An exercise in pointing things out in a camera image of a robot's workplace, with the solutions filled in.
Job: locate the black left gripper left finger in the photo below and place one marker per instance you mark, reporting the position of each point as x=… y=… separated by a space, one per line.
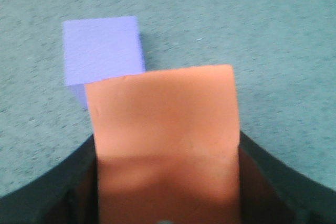
x=65 y=194

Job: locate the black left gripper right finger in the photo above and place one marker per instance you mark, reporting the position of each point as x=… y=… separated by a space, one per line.
x=273 y=192

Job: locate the red foam cube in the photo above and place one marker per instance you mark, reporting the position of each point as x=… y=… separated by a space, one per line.
x=167 y=146

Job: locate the purple foam cube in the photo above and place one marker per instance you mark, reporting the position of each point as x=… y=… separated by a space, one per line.
x=100 y=48

